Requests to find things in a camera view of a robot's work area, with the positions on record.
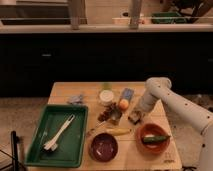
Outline brown chalkboard eraser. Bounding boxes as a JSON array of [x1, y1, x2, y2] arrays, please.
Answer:
[[128, 111, 144, 125]]

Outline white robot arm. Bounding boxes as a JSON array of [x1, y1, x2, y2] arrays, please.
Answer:
[[136, 77, 213, 171]]

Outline green plastic tray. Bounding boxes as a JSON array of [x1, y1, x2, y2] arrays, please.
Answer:
[[25, 105, 88, 168]]

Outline orange fruit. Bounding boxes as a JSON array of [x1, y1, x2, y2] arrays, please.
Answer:
[[118, 99, 129, 111]]

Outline blue sponge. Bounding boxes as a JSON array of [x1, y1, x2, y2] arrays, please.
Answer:
[[120, 88, 134, 102]]

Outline orange bowl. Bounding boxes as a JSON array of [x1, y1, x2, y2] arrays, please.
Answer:
[[135, 123, 170, 155]]

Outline dark purple grapes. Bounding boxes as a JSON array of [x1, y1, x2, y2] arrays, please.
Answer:
[[98, 103, 116, 122]]

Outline green cucumber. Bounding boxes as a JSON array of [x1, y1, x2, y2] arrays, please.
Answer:
[[142, 135, 170, 144]]

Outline metal measuring cup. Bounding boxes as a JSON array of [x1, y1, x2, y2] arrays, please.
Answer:
[[87, 110, 122, 136]]

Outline white round container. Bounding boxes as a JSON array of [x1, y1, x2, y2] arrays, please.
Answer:
[[99, 90, 114, 106]]

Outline yellow banana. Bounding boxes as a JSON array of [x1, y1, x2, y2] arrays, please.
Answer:
[[106, 128, 131, 136]]

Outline small green object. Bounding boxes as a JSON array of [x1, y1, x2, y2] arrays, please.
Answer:
[[102, 82, 112, 90]]

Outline dark maroon bowl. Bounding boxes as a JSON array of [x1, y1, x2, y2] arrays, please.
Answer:
[[88, 133, 118, 162]]

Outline crumpled grey cloth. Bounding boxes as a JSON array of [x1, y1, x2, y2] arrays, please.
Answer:
[[67, 94, 83, 105]]

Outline green background bin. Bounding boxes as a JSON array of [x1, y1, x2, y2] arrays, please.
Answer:
[[151, 12, 187, 24]]

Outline white dish brush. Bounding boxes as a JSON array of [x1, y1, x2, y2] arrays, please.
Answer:
[[43, 115, 75, 151]]

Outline black chair frame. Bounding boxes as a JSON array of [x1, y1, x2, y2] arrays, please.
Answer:
[[0, 131, 26, 171]]

